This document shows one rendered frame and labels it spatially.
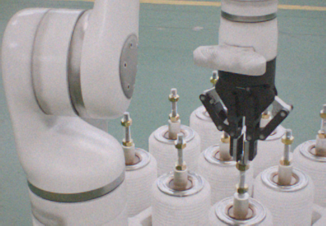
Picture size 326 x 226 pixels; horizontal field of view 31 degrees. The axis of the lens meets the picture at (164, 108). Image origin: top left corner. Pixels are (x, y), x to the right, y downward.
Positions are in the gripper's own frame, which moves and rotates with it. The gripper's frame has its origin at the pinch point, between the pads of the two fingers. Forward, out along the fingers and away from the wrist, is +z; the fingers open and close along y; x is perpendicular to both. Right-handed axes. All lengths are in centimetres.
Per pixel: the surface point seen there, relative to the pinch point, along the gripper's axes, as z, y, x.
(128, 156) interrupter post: 9.5, 22.3, -4.8
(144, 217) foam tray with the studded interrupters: 17.8, 17.2, -1.0
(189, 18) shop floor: 35, 88, -159
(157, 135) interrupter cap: 10.4, 22.6, -15.3
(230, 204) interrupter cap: 10.5, 2.0, -0.8
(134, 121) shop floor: 36, 57, -61
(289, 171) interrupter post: 8.6, -3.7, -10.9
